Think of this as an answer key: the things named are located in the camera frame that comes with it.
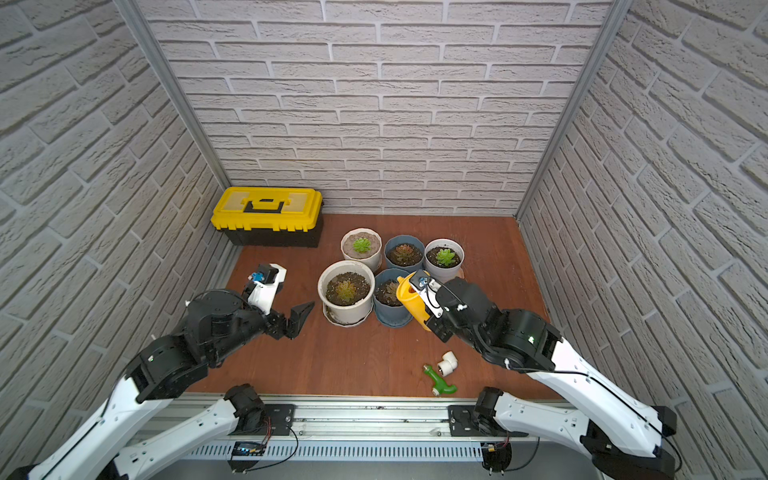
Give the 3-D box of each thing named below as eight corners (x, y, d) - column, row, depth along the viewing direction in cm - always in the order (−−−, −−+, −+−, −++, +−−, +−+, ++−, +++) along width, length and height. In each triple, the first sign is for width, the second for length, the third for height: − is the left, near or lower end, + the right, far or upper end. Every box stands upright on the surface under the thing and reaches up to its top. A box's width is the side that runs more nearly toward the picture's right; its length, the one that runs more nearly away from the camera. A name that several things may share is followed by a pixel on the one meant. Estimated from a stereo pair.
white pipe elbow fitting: (444, 378, 82) (445, 376, 80) (433, 364, 84) (434, 361, 83) (460, 365, 84) (462, 362, 82) (449, 351, 87) (450, 348, 85)
